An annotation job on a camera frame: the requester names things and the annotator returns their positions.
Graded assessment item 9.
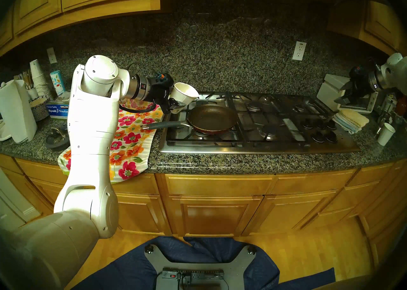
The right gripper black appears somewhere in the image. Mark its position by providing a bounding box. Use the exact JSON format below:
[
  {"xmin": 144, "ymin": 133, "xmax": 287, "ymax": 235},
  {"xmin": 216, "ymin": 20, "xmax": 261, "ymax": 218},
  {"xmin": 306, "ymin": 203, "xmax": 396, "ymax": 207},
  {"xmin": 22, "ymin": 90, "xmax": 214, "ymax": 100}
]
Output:
[{"xmin": 334, "ymin": 72, "xmax": 372, "ymax": 105}]

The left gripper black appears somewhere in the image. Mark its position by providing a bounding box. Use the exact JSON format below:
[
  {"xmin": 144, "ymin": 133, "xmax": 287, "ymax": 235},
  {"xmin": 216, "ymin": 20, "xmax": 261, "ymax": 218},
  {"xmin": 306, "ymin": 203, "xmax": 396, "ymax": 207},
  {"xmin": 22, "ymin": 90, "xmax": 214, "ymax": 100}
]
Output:
[{"xmin": 149, "ymin": 83, "xmax": 190, "ymax": 114}]

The white paper cup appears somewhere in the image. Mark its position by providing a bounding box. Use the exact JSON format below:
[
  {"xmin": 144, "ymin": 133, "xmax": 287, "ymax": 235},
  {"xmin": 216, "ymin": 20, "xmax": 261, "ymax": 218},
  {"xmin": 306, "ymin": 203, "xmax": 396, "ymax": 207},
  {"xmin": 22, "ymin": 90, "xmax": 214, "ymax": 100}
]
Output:
[
  {"xmin": 377, "ymin": 123, "xmax": 396, "ymax": 147},
  {"xmin": 169, "ymin": 82, "xmax": 199, "ymax": 106}
]

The leaf patterned cup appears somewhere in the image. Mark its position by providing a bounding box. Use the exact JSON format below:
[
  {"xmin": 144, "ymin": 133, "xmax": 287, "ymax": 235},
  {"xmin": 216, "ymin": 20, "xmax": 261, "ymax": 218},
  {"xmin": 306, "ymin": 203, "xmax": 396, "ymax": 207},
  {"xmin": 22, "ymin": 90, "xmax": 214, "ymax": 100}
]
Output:
[{"xmin": 50, "ymin": 70, "xmax": 66, "ymax": 95}]

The black pot lid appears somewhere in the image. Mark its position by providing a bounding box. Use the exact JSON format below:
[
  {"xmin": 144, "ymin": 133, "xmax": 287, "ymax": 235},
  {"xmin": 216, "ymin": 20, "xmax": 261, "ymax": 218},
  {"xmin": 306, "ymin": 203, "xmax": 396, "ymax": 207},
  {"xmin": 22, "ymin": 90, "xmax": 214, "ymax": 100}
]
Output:
[{"xmin": 45, "ymin": 127, "xmax": 70, "ymax": 152}]

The white toaster oven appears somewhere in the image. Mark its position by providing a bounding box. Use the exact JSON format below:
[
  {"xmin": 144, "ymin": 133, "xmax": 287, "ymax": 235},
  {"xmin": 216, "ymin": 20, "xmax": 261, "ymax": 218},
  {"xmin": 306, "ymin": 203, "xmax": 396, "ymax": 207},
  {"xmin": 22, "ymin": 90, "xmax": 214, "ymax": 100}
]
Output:
[{"xmin": 316, "ymin": 74, "xmax": 379, "ymax": 114}]

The yellow folded towel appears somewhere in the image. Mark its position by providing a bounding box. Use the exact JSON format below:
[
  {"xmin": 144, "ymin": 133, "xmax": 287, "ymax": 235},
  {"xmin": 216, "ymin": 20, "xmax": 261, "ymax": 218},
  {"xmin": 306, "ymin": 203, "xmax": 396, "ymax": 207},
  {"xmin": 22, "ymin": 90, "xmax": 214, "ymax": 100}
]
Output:
[{"xmin": 339, "ymin": 108, "xmax": 370, "ymax": 129}]

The blue striped folded towel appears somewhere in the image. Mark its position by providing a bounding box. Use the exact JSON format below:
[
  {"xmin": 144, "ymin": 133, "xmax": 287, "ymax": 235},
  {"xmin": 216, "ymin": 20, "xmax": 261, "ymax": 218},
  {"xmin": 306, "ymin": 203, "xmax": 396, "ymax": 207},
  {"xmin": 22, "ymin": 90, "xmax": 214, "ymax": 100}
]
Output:
[{"xmin": 332, "ymin": 113, "xmax": 363, "ymax": 135}]

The black cast iron grate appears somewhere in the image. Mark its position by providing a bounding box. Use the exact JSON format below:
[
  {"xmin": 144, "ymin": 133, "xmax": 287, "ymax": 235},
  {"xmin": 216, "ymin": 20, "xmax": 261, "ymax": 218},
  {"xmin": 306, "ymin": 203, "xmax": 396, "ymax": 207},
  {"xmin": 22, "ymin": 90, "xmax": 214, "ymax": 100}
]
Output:
[
  {"xmin": 227, "ymin": 92, "xmax": 310, "ymax": 144},
  {"xmin": 288, "ymin": 95, "xmax": 334, "ymax": 119},
  {"xmin": 165, "ymin": 92, "xmax": 237, "ymax": 142}
]

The red nonstick frying pan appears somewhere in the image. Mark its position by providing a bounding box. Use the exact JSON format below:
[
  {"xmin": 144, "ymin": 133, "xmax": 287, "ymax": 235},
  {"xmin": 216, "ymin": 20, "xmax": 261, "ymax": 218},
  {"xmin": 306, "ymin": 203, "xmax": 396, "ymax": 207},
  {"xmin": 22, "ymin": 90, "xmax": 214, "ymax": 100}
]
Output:
[{"xmin": 141, "ymin": 104, "xmax": 239, "ymax": 135}]

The floral kitchen towel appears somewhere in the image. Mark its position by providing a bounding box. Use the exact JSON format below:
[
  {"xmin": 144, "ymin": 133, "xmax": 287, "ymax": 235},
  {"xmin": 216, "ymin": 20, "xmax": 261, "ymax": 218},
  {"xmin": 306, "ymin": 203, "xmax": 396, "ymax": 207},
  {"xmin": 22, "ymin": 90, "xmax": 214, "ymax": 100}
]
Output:
[{"xmin": 58, "ymin": 99, "xmax": 164, "ymax": 183}]

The stainless steel gas cooktop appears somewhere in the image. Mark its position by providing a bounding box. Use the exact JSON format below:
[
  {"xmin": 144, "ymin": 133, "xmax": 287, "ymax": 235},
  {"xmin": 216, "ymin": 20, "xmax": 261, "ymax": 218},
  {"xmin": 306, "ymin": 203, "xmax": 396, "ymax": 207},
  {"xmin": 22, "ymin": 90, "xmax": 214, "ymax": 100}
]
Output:
[{"xmin": 158, "ymin": 91, "xmax": 361, "ymax": 155}]

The wooden base cabinet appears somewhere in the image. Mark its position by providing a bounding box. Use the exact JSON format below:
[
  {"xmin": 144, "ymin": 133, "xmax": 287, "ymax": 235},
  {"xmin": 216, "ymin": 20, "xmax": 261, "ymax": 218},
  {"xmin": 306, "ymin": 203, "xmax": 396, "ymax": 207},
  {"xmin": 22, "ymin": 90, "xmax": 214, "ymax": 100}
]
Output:
[{"xmin": 0, "ymin": 153, "xmax": 407, "ymax": 267}]

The blue foil box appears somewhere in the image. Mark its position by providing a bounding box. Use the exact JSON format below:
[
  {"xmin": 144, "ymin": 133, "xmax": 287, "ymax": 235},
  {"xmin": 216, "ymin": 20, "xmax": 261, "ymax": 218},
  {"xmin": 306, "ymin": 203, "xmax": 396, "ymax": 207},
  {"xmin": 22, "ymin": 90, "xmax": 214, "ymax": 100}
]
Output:
[{"xmin": 46, "ymin": 100, "xmax": 70, "ymax": 120}]

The woven basket bowl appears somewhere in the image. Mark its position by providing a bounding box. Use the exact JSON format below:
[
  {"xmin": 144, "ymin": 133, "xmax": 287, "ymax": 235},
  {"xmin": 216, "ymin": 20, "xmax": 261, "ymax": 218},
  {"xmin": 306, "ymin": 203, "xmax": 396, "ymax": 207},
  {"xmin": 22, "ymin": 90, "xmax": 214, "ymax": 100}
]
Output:
[{"xmin": 30, "ymin": 97, "xmax": 50, "ymax": 122}]

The stack of paper cups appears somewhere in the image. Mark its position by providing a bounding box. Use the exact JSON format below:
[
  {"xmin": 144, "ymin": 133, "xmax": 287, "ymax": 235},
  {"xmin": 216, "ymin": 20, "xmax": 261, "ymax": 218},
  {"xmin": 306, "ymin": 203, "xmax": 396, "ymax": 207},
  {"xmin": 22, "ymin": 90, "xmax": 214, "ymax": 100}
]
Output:
[{"xmin": 30, "ymin": 59, "xmax": 51, "ymax": 99}]

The wooden chopsticks bundle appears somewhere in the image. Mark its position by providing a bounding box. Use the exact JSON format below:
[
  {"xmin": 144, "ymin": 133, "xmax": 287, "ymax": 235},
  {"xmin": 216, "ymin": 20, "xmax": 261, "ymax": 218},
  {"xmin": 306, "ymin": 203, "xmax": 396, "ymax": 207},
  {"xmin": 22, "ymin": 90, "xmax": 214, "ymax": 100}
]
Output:
[{"xmin": 21, "ymin": 70, "xmax": 34, "ymax": 90}]

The white paper towel roll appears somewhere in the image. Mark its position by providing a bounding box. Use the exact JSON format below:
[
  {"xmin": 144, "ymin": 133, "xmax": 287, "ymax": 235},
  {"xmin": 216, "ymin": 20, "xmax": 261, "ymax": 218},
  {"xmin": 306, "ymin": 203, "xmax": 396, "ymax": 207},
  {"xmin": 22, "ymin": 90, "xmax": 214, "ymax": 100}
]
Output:
[{"xmin": 0, "ymin": 80, "xmax": 38, "ymax": 144}]

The black power strip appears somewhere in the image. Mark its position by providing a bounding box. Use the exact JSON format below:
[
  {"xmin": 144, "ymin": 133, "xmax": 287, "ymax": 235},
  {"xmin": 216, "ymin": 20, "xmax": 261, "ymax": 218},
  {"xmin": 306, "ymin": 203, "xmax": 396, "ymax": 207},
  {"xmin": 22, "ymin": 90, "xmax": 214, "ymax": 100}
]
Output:
[{"xmin": 162, "ymin": 269, "xmax": 224, "ymax": 280}]

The blue moving blanket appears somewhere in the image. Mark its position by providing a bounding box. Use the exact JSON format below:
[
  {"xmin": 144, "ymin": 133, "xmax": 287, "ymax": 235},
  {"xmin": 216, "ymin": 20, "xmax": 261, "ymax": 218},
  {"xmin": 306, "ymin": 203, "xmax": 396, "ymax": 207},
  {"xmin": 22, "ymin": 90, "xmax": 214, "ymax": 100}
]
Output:
[{"xmin": 72, "ymin": 236, "xmax": 336, "ymax": 290}]

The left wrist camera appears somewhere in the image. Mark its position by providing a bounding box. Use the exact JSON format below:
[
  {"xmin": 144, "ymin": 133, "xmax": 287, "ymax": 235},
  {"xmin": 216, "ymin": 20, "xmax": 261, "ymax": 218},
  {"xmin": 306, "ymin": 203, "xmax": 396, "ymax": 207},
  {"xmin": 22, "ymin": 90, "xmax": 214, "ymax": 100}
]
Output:
[{"xmin": 151, "ymin": 73, "xmax": 174, "ymax": 85}]

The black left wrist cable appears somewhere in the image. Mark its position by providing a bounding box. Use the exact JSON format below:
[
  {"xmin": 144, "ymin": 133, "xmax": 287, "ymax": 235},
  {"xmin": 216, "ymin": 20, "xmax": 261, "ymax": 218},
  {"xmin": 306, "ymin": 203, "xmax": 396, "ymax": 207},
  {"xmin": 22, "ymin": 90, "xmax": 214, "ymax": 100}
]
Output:
[{"xmin": 119, "ymin": 100, "xmax": 158, "ymax": 114}]

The white wall outlet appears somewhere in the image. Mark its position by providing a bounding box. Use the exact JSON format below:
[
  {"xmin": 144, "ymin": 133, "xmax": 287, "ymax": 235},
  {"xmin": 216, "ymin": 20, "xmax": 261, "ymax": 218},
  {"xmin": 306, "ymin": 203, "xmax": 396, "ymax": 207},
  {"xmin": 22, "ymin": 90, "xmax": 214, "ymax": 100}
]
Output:
[{"xmin": 292, "ymin": 41, "xmax": 307, "ymax": 61}]

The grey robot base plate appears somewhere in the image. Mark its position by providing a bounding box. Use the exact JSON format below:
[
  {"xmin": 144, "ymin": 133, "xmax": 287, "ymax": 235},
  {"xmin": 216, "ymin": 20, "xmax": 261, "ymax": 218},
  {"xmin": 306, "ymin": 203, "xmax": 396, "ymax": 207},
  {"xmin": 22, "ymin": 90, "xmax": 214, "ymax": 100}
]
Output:
[{"xmin": 145, "ymin": 244, "xmax": 257, "ymax": 290}]

